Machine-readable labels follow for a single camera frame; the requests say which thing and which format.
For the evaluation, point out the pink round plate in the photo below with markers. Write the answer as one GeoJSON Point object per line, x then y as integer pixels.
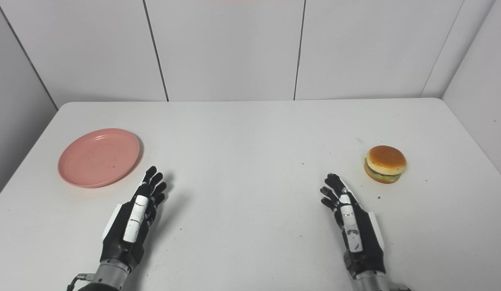
{"type": "Point", "coordinates": [99, 158]}

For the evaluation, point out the toy hamburger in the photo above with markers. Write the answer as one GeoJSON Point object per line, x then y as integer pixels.
{"type": "Point", "coordinates": [386, 161]}

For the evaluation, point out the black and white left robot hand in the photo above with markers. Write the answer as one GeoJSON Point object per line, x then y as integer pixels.
{"type": "Point", "coordinates": [127, 226]}

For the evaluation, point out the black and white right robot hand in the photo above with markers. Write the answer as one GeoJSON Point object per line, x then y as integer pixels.
{"type": "Point", "coordinates": [361, 238]}

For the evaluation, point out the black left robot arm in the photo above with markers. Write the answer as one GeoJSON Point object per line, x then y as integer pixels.
{"type": "Point", "coordinates": [111, 277]}

